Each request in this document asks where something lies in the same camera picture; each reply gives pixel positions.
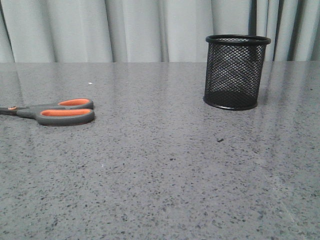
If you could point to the grey and orange scissors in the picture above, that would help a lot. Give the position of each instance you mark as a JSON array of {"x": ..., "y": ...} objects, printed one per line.
[{"x": 64, "y": 113}]

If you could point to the black mesh pen bucket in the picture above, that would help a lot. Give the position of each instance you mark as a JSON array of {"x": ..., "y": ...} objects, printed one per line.
[{"x": 234, "y": 70}]

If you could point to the light grey curtain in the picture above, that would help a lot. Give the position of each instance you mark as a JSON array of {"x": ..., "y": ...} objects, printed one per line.
[{"x": 77, "y": 31}]

